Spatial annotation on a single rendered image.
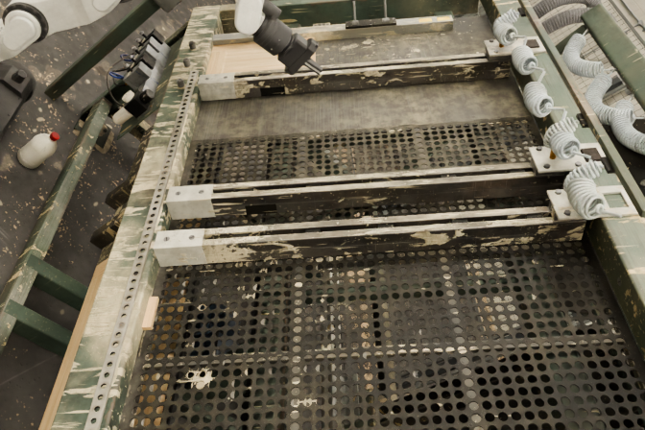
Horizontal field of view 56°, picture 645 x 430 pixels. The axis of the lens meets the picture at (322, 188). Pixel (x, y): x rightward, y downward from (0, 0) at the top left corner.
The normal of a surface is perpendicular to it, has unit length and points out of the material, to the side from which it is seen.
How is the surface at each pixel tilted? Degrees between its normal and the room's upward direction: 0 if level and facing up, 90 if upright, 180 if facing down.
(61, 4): 90
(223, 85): 90
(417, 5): 90
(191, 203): 90
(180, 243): 56
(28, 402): 0
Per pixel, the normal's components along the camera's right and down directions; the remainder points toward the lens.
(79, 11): -0.41, 0.65
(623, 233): -0.08, -0.74
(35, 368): 0.78, -0.47
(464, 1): 0.00, 0.67
